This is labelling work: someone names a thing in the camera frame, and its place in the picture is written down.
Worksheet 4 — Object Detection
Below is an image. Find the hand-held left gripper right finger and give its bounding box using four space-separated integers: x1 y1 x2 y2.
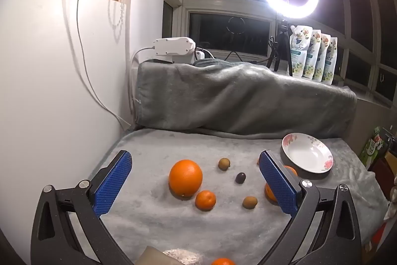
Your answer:
258 150 362 265

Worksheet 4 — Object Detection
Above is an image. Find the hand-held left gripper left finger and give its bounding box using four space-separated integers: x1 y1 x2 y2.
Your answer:
30 150 134 265

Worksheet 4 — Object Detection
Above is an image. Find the large orange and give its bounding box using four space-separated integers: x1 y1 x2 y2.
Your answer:
168 159 203 199
264 165 298 203

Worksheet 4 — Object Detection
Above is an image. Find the white floral plate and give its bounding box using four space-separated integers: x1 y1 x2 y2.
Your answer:
282 133 334 174

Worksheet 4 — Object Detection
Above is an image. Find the light grey fleece blanket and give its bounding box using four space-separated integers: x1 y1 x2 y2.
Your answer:
88 127 390 265

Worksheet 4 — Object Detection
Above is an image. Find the beige smooth object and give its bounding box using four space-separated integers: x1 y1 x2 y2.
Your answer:
139 246 168 265

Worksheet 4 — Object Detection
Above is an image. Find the dark grey fleece blanket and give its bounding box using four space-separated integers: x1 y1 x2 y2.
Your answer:
135 59 358 140

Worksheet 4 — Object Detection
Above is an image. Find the green carton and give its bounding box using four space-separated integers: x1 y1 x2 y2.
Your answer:
360 126 388 169

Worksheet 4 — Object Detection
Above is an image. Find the fuzzy speckled cloth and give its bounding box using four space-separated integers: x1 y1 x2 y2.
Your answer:
163 249 203 265

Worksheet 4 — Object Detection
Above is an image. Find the white floral refill pouch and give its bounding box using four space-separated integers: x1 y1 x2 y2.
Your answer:
324 37 338 85
289 25 313 78
305 30 321 80
316 33 331 83

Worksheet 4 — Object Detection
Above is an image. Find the black tripod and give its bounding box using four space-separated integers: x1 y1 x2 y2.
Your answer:
266 18 294 77

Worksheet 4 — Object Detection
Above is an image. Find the white power strip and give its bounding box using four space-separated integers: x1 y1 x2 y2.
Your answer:
153 37 197 64

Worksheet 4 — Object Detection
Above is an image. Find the white charger plug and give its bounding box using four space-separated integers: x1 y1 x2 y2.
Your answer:
194 49 213 62

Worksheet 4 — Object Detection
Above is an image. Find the black cable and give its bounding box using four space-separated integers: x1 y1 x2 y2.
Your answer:
225 51 274 64

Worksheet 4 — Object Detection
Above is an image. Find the thin white cable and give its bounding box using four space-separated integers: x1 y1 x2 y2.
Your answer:
76 0 132 126

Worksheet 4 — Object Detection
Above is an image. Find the white window frame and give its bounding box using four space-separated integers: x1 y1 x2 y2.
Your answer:
163 0 397 107

